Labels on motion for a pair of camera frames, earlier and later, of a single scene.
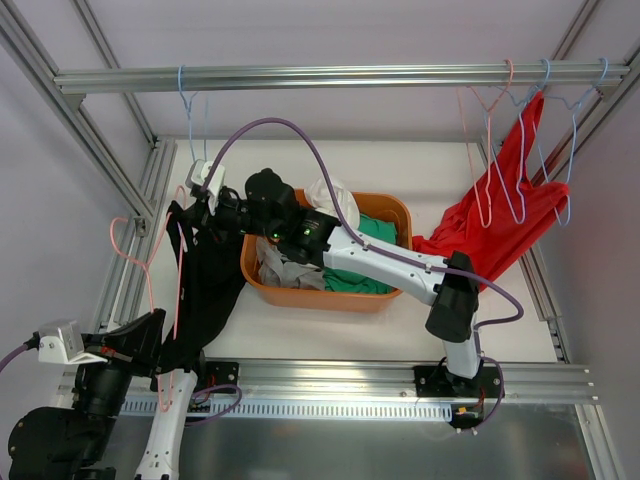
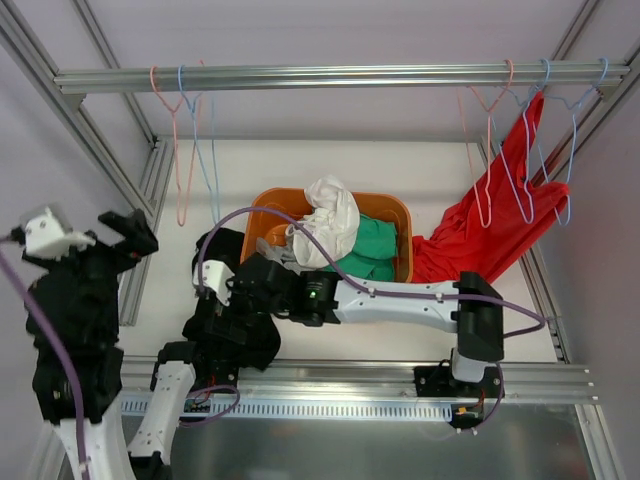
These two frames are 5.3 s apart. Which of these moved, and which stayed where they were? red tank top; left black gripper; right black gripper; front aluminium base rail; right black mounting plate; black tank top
Moved: right black gripper; black tank top; left black gripper
Stayed: right black mounting plate; front aluminium base rail; red tank top
